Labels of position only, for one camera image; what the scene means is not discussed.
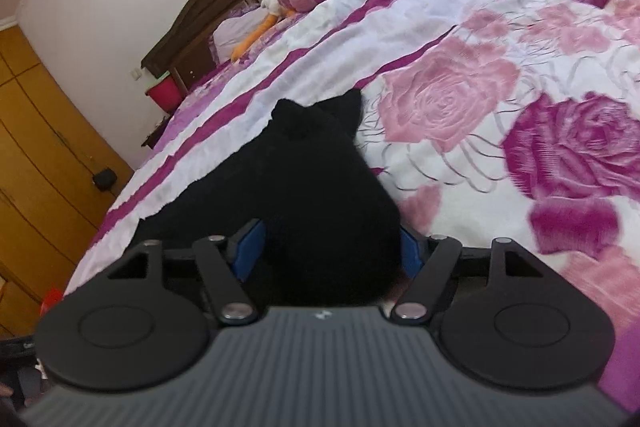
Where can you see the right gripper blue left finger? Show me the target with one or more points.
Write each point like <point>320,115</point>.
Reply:
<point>215,258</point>

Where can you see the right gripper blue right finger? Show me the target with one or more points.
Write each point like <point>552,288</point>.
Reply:
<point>417,248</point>

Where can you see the black knit garment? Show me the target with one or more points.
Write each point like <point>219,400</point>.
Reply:
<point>332,230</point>

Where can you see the dark wooden nightstand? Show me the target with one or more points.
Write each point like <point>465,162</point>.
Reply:
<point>152,139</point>

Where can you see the small black hanging pouch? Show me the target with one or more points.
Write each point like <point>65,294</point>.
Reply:
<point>105,180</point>

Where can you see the red bucket with green rim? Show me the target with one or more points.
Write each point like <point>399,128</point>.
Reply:
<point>166,93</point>

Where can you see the pink floral striped bedspread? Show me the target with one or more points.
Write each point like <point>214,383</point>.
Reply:
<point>480,118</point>

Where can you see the wooden wardrobe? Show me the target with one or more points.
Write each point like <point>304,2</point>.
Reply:
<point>50,209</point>

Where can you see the lilac ruffled pillow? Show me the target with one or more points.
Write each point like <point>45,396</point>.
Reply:
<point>234,28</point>

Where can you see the white orange plush duck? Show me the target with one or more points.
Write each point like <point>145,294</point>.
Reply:
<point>268,22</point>

